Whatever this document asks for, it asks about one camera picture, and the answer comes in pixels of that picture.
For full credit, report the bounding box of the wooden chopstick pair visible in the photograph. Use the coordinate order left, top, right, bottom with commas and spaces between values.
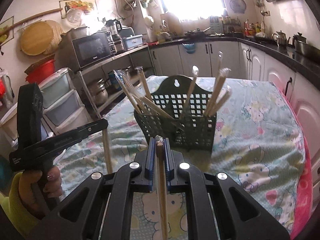
102, 129, 113, 174

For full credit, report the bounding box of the yellow sleeve forearm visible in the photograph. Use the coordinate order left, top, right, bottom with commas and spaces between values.
0, 172, 40, 238

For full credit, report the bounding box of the left hand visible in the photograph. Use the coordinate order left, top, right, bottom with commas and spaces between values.
18, 166, 62, 217

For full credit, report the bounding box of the plastic drawer unit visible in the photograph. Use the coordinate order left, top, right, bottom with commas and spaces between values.
39, 68, 92, 134

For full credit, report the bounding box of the green plastic utensil basket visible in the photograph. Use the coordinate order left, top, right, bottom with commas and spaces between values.
134, 75, 216, 151

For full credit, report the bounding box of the red plastic basin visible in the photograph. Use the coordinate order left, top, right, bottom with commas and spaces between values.
25, 59, 55, 85

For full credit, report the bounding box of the chopstick in basket left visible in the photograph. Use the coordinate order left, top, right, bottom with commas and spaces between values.
113, 67, 183, 130

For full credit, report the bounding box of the chopstick in basket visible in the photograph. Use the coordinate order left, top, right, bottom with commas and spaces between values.
113, 67, 183, 130
203, 51, 231, 116

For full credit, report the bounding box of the cartoon print tablecloth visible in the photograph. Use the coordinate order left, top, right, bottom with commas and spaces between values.
55, 79, 312, 239

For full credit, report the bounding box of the chopstick in basket right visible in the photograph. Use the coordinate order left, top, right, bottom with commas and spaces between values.
203, 51, 231, 116

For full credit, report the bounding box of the steel pot on shelf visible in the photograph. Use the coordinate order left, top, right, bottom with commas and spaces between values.
88, 79, 108, 106

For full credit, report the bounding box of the blue canister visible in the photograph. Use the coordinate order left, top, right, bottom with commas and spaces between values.
108, 71, 121, 91

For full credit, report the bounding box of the black microwave oven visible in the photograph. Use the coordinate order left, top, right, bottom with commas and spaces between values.
55, 31, 116, 73

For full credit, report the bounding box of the round woven tray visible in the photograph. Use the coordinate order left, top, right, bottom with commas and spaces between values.
20, 20, 63, 56

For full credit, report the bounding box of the blender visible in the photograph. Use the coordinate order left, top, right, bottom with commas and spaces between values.
105, 19, 125, 53

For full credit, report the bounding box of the metal kettle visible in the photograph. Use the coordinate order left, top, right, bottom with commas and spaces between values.
272, 30, 291, 48

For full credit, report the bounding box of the black pot on stove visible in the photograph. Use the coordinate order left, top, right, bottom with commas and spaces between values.
292, 33, 319, 58

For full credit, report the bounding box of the wall fan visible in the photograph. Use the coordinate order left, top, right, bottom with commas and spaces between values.
229, 0, 247, 14

